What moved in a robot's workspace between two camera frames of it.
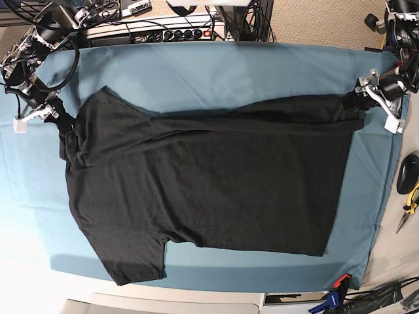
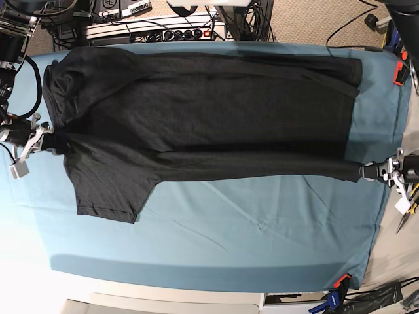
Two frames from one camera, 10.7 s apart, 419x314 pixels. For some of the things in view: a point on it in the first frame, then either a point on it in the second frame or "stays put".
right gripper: x=387 y=88 -> x=396 y=170
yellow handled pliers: x=412 y=204 stays put
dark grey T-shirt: x=264 y=176 -> x=126 y=120
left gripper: x=46 y=104 -> x=27 y=135
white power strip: x=187 y=34 stays put
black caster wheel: x=370 y=21 stays put
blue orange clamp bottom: x=336 y=298 stays put
